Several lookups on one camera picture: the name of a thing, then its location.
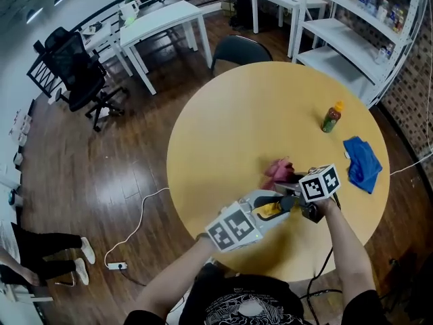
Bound person's left forearm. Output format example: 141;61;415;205
135;235;221;322

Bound person's black printed t-shirt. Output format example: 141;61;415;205
123;272;393;325

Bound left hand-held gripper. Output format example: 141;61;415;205
204;189;299;253

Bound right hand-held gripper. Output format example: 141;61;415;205
273;163;342;224

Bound row of white boxes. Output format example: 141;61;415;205
8;108;34;147

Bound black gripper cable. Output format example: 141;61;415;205
297;194;343;325

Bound pink cloth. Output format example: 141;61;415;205
263;156;296;190

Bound yellow bottle black cap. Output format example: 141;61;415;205
257;194;301;221

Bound white desk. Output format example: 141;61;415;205
119;0;214;96
80;21;135;78

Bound dark grey chair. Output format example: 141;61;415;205
210;35;273;78

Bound white box device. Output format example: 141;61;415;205
118;1;141;19

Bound white shelving rack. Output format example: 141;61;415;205
291;0;426;110

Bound blue cloth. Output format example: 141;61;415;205
342;136;384;195

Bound person's right forearm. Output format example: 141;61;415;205
317;196;379;299

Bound round wooden table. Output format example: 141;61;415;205
166;61;391;283

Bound white extension cord with strip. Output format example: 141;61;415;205
103;154;433;271

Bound green bottle orange cap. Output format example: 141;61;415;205
321;100;345;133

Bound group of plastic bottles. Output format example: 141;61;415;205
357;0;407;33

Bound black mesh office chair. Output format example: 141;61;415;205
26;26;130;133

